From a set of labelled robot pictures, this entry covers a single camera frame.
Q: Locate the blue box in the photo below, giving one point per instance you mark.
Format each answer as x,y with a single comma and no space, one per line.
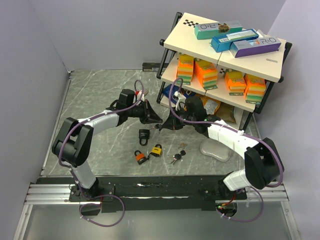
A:
223,42

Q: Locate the brown bag on shelf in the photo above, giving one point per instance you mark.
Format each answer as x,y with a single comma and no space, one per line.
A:
226,112

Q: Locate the blue chips bag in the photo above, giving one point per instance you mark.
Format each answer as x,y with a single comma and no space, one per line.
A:
184,92

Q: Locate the yellow padlock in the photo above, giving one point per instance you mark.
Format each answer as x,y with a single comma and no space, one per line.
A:
156,150

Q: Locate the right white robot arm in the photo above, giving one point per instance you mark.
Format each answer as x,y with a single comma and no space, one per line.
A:
262,163

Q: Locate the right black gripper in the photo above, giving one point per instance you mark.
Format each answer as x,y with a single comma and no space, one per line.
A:
172,123

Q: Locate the orange padlock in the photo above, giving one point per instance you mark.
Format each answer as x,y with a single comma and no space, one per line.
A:
140,157

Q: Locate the black key bunch on table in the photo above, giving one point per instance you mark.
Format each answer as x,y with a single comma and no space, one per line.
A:
178,156

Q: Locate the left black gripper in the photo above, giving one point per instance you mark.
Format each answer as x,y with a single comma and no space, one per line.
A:
149,116

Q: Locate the three-tier shelf rack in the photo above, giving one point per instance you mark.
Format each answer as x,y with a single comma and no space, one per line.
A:
182,40

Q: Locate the purple R+O box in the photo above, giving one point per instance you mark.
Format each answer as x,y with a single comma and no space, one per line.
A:
261,45

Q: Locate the orange Kettle chips bag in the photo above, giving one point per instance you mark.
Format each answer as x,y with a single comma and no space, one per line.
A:
210,105

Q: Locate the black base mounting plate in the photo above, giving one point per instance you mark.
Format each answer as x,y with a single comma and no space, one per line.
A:
163,192

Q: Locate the sponge pack far right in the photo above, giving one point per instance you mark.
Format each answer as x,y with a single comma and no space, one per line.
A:
255,89

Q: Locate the orange sponge pack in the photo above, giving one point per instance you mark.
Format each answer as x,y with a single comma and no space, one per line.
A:
235,82
206,73

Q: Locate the teal R+O box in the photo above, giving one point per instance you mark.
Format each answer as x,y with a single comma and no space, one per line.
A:
205,31

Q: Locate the sponge pack far left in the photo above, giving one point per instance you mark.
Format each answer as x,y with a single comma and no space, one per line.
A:
185,69

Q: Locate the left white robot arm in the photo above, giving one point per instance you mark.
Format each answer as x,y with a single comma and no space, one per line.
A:
73,142

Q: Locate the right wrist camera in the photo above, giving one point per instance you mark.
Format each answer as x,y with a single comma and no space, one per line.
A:
180,100

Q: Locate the black device behind shelf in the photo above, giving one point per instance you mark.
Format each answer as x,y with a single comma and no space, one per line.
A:
150,66

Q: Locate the black padlock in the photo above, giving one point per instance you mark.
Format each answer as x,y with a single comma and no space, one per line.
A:
143,135

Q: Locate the clear plastic pouch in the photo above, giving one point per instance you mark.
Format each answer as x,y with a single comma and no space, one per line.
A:
216,149

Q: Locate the black-headed key bunch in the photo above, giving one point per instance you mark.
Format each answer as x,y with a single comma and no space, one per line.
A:
157,127

